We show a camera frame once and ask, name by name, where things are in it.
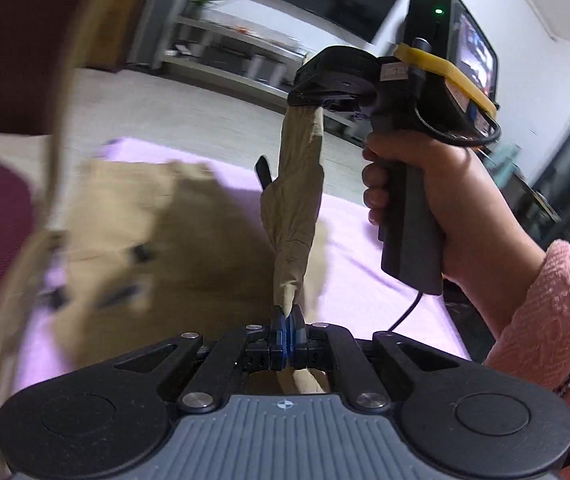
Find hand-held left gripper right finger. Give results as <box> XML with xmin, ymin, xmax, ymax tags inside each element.
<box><xmin>287</xmin><ymin>306</ymin><xmax>470</xmax><ymax>413</ymax></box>

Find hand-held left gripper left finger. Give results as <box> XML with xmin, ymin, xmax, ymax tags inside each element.
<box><xmin>115</xmin><ymin>305</ymin><xmax>287</xmax><ymax>414</ymax></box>

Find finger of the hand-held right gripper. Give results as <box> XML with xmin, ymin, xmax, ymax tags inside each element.
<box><xmin>289</xmin><ymin>79</ymin><xmax>366</xmax><ymax>115</ymax></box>

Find khaki pants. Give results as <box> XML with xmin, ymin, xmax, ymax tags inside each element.
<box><xmin>50</xmin><ymin>105</ymin><xmax>336</xmax><ymax>396</ymax></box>

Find person's right forearm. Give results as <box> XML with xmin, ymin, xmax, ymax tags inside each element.
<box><xmin>457</xmin><ymin>239</ymin><xmax>570</xmax><ymax>480</ymax></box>

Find person's right hand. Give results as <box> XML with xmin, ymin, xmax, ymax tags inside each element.
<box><xmin>361</xmin><ymin>131</ymin><xmax>542</xmax><ymax>289</ymax></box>

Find small silver speaker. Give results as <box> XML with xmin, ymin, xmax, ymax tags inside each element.
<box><xmin>252</xmin><ymin>55</ymin><xmax>286</xmax><ymax>83</ymax></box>

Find pink fleece blanket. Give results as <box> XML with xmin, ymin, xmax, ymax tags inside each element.
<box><xmin>12</xmin><ymin>137</ymin><xmax>470</xmax><ymax>391</ymax></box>

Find grey television stand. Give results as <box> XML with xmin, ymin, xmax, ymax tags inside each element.
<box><xmin>162</xmin><ymin>12</ymin><xmax>366</xmax><ymax>136</ymax></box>

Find dark low cabinet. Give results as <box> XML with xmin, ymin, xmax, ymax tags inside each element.
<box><xmin>515</xmin><ymin>80</ymin><xmax>570</xmax><ymax>241</ymax></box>

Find tall grey floor speaker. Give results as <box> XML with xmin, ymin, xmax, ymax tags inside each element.
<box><xmin>128</xmin><ymin>0</ymin><xmax>201</xmax><ymax>68</ymax></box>

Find wooden cabinet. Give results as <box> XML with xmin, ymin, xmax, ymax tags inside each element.
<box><xmin>88</xmin><ymin>0</ymin><xmax>143</xmax><ymax>73</ymax></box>

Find maroon chair with gold frame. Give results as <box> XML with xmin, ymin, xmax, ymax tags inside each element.
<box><xmin>0</xmin><ymin>0</ymin><xmax>136</xmax><ymax>480</ymax></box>

